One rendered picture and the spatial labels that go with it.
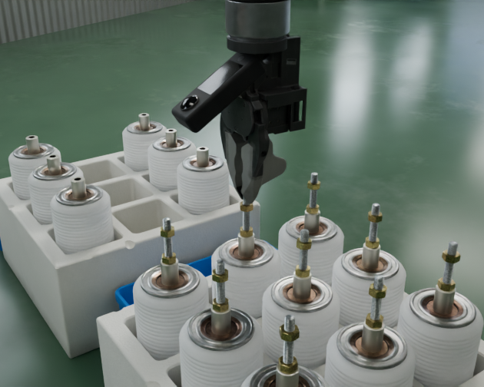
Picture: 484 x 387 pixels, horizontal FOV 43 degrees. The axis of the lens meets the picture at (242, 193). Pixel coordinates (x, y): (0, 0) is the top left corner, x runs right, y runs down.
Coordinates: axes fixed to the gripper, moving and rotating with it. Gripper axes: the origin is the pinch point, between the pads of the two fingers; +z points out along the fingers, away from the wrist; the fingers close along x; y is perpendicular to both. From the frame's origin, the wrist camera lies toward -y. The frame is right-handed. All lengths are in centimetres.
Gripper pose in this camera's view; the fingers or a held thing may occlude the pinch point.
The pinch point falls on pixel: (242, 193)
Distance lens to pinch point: 79.7
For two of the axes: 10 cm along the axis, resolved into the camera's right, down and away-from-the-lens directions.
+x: -5.3, -3.7, 7.7
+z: 0.0, 9.0, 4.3
